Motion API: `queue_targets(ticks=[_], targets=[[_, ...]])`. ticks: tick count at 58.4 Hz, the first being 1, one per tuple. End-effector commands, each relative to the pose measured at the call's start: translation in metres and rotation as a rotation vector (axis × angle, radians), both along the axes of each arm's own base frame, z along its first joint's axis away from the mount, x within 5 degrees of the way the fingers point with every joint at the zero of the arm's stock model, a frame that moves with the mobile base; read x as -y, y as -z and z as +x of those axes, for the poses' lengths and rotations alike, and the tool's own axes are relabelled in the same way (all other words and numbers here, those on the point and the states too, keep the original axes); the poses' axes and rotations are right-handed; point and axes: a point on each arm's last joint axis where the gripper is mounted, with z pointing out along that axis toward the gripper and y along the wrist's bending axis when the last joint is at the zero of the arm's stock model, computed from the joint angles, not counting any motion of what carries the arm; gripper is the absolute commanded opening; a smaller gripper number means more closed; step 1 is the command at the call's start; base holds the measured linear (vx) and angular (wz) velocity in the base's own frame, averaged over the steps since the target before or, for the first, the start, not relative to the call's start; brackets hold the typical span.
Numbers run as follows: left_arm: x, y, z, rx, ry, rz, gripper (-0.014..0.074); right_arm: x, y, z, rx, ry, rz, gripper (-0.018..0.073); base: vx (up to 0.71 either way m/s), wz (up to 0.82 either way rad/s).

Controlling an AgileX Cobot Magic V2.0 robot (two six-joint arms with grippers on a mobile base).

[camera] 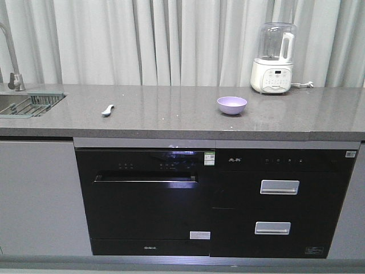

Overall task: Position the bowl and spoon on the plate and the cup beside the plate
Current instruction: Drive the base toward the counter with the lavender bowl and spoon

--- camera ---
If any black built-in dishwasher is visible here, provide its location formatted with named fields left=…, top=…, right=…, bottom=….
left=75, top=148, right=216, bottom=256

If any grey white curtain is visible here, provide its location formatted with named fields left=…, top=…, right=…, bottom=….
left=1, top=1, right=364, bottom=87

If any white blender power plug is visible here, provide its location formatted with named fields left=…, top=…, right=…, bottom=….
left=291, top=82, right=314, bottom=88

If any lower silver drawer handle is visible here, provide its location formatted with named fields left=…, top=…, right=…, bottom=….
left=254, top=221, right=291, bottom=236

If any silver drawer handle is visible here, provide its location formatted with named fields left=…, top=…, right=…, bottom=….
left=260, top=180, right=300, bottom=195
left=254, top=221, right=291, bottom=236

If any black drawer disinfection cabinet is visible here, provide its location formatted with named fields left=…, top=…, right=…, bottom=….
left=210, top=148, right=355, bottom=259

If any white blender with glass jar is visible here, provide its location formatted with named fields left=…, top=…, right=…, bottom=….
left=250, top=22, right=297, bottom=94

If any upper silver drawer handle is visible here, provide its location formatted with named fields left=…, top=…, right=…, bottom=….
left=260, top=180, right=300, bottom=195

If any light blue plastic spoon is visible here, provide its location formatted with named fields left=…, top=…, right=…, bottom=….
left=101, top=104, right=114, bottom=116

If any grey cabinet door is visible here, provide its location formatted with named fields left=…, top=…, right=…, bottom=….
left=1, top=141, right=92, bottom=256

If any green sink drain rack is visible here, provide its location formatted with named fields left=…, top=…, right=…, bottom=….
left=0, top=91, right=64, bottom=119

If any steel kitchen sink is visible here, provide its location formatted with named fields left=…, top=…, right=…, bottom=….
left=0, top=94, right=67, bottom=119

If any silver kitchen faucet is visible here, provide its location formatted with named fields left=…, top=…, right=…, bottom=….
left=1, top=23, right=25, bottom=91

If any purple plastic bowl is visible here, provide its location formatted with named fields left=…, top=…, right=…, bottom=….
left=217, top=96, right=248, bottom=115

